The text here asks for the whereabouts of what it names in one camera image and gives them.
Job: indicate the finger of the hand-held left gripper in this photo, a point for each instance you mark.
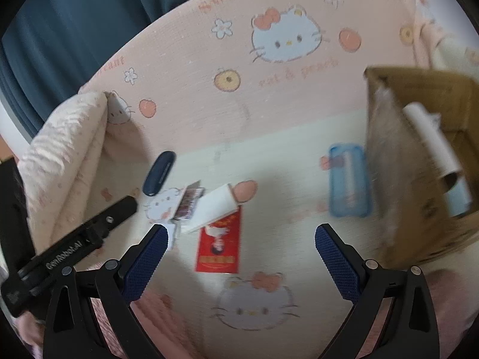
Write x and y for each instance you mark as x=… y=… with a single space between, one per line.
x=112 y=215

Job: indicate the dark blue oval case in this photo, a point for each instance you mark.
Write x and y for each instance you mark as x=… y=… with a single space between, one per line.
x=159 y=173

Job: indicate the brown cardboard box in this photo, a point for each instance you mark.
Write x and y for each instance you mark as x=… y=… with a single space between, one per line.
x=411 y=93

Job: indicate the red envelope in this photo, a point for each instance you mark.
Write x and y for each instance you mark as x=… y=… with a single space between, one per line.
x=219 y=250

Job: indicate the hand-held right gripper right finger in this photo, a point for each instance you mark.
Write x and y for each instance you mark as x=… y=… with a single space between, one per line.
x=336 y=265

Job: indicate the white paper tube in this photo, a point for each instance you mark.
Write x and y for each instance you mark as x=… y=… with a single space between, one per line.
x=213 y=209

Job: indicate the dark teal curtain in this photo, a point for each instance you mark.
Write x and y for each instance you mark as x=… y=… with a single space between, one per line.
x=56 y=45

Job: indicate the pink cat printed blanket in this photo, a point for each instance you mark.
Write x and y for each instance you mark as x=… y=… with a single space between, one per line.
x=299 y=119

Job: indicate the white roll with blue end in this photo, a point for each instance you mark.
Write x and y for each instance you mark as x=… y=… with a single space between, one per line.
x=430 y=142

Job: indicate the blue translucent phone case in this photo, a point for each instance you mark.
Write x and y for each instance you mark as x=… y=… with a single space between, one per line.
x=338 y=194

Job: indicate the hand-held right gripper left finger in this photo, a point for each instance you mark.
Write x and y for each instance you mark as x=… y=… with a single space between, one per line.
x=149 y=265

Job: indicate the person's pink fuzzy clothing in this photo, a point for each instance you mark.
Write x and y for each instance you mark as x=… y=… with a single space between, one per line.
x=168 y=325

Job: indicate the small white photo card box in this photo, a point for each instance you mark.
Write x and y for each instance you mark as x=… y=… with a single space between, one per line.
x=189 y=202

